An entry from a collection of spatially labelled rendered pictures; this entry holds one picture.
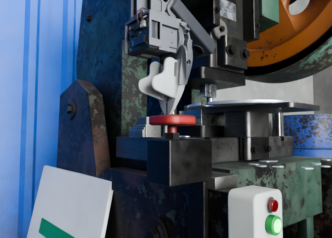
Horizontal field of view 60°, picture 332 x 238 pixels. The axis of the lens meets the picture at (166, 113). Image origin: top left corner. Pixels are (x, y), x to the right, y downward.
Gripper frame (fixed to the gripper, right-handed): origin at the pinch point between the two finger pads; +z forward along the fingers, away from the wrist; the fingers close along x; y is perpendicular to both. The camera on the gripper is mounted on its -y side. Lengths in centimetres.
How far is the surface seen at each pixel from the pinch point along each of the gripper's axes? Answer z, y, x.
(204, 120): 0.8, -26.7, -18.0
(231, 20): -28.1, -34.7, -14.6
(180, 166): 9.2, 0.8, 3.1
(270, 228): 17.7, -7.7, 13.0
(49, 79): -26, -20, -135
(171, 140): 5.3, 2.6, 3.0
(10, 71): -28, 0, -135
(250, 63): -23, -66, -30
